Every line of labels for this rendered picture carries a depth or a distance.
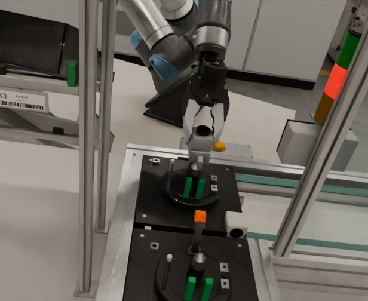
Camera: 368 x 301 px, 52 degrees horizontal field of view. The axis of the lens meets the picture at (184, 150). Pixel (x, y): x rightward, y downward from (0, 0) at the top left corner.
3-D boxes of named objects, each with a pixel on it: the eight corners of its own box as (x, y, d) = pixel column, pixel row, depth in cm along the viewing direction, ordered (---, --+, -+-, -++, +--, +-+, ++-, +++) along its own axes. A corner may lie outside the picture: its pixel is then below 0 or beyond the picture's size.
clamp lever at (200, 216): (189, 246, 72) (195, 209, 70) (199, 247, 72) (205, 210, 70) (190, 255, 68) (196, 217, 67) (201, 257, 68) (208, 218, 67)
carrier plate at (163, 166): (143, 160, 99) (143, 154, 98) (232, 171, 101) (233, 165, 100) (133, 229, 79) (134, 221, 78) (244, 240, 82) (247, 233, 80)
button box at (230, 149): (178, 152, 113) (181, 135, 110) (245, 160, 115) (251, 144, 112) (177, 166, 108) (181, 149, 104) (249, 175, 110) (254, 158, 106)
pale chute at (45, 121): (59, 141, 94) (64, 125, 95) (110, 153, 93) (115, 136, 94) (6, 107, 67) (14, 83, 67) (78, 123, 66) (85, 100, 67)
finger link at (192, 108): (186, 146, 85) (199, 108, 86) (190, 142, 79) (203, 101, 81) (173, 141, 85) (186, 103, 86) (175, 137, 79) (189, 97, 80)
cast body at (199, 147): (187, 146, 86) (193, 119, 82) (207, 148, 86) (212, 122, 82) (188, 168, 79) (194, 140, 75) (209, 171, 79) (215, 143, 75)
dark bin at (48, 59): (54, 70, 81) (60, 35, 80) (113, 83, 81) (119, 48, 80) (-29, 58, 54) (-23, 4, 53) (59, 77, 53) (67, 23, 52)
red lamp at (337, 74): (319, 86, 64) (330, 58, 61) (347, 90, 64) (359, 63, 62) (329, 100, 60) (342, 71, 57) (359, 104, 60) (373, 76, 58)
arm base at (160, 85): (169, 83, 148) (155, 62, 145) (199, 65, 139) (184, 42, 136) (152, 98, 136) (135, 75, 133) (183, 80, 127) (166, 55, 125)
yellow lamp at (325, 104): (309, 111, 67) (319, 86, 64) (337, 116, 67) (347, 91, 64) (318, 126, 63) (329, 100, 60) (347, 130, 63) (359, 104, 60)
